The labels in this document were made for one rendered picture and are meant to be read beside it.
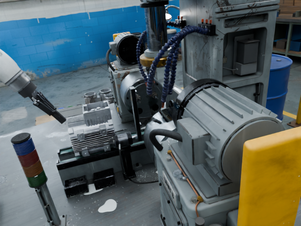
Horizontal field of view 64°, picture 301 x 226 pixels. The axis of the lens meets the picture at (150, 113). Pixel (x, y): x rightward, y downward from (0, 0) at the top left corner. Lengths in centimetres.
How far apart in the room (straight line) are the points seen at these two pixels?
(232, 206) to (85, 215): 67
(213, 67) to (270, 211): 67
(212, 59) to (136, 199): 68
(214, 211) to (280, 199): 14
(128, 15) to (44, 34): 218
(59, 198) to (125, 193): 30
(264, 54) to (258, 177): 80
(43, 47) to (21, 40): 48
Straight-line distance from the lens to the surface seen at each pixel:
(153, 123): 95
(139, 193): 113
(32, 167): 92
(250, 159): 44
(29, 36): 644
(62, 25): 649
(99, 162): 122
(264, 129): 53
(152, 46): 110
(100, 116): 112
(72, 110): 139
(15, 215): 126
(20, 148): 88
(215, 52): 106
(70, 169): 123
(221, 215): 63
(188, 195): 60
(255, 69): 121
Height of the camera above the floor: 159
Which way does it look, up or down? 26 degrees down
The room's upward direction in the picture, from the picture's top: 7 degrees counter-clockwise
